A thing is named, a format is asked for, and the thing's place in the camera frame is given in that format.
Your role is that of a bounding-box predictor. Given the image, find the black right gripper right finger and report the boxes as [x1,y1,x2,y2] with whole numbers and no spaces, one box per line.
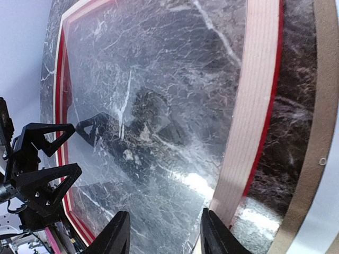
[200,208,251,254]

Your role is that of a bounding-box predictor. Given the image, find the clear acrylic sheet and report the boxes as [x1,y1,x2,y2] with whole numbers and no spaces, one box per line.
[64,1,246,253]

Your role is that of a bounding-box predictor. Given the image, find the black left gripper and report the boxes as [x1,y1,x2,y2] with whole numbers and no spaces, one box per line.
[5,123,82,217]

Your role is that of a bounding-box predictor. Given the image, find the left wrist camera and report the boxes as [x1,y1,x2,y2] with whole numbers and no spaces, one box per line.
[0,97,14,153]

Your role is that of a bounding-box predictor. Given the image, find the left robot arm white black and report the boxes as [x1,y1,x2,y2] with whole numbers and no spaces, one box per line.
[1,123,82,235]

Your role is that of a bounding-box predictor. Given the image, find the brown cardboard backing board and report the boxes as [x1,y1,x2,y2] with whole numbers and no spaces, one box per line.
[268,1,338,253]

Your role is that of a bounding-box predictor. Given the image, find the red wooden picture frame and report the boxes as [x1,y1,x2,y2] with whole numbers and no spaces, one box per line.
[54,0,286,246]

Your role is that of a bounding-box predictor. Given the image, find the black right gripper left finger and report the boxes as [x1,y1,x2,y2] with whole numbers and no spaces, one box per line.
[82,211,131,254]

